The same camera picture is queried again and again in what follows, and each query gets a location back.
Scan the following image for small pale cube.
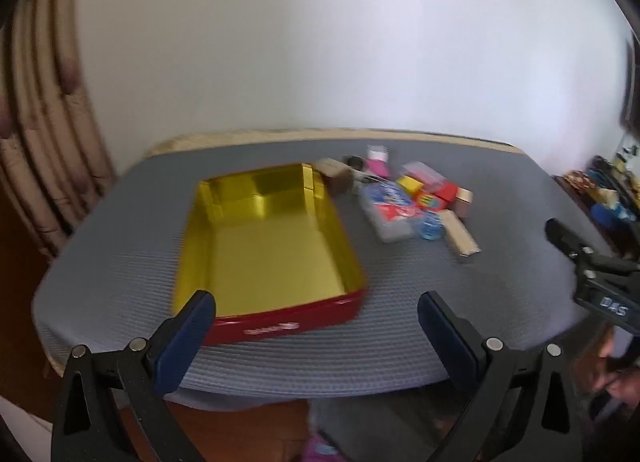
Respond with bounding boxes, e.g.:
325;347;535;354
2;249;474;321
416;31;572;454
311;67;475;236
453;187;475;219

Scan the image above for pink patterned item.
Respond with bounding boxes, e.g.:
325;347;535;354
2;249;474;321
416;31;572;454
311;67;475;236
305;434;341;462

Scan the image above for beige leaf print curtain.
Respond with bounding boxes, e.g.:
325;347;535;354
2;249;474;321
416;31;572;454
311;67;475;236
0;0;118;263

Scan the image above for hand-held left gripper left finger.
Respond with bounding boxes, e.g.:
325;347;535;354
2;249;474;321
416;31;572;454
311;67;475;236
51;290;217;462

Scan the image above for long pale wooden block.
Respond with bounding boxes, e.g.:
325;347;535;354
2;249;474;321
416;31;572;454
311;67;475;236
439;209;482;259

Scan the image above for silver metal clipper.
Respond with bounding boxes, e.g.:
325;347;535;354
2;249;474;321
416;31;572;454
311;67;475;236
343;155;373;182

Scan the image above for pink block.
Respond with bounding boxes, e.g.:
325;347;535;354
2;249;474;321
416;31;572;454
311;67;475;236
366;154;392;180

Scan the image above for pink clear plastic box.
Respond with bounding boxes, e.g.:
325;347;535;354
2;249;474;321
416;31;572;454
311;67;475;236
402;161;446;188

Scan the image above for clear case red cards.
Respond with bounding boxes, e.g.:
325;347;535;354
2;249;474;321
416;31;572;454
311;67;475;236
370;204;416;243

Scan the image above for red tin box gold interior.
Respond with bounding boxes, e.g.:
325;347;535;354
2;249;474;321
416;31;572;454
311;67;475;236
171;163;370;347

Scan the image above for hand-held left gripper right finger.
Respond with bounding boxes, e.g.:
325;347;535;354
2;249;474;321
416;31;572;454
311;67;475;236
417;290;583;462

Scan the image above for yellow block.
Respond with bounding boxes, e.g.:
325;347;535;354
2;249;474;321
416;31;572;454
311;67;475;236
397;175;425;197

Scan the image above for grey cloth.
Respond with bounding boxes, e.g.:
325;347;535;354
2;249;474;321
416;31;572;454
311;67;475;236
306;392;451;462

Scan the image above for table with tan taped edge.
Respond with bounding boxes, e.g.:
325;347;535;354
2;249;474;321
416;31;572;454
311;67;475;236
142;128;516;158

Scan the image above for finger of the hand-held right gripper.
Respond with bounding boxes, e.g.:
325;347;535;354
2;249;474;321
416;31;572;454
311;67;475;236
545;218;601;283

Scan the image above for brown wooden block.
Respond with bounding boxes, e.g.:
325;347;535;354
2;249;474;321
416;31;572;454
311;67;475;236
315;158;353;195

